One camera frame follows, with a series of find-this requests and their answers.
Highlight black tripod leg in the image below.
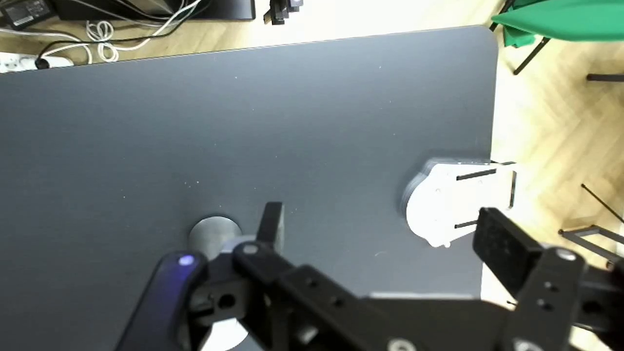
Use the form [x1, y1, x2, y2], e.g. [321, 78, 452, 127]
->
[510, 35, 551, 78]

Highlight white cables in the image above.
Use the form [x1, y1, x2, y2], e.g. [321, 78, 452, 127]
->
[34, 0, 216, 70]

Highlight green cloth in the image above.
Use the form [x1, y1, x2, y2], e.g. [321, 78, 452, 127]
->
[487, 0, 624, 49]

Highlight black power adapter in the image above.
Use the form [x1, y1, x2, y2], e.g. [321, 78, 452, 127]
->
[0, 0, 54, 29]

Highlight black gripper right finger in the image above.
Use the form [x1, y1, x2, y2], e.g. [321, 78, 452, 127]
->
[471, 205, 624, 351]

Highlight white power strip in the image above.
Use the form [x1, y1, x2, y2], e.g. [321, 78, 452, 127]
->
[0, 53, 75, 74]

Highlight white plastic slotted bracket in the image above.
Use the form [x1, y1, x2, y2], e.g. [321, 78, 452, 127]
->
[399, 156, 520, 250]

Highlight black metal stand legs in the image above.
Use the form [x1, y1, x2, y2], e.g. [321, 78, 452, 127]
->
[557, 181, 624, 263]

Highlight white coiled cable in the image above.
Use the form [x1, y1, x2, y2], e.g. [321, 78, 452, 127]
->
[36, 0, 204, 66]

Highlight small black clamp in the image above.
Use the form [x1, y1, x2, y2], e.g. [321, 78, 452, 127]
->
[261, 0, 304, 27]

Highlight black flat device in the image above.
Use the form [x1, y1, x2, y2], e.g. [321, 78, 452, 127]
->
[50, 0, 257, 24]

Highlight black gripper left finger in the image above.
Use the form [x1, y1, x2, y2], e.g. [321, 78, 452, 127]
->
[114, 201, 417, 351]

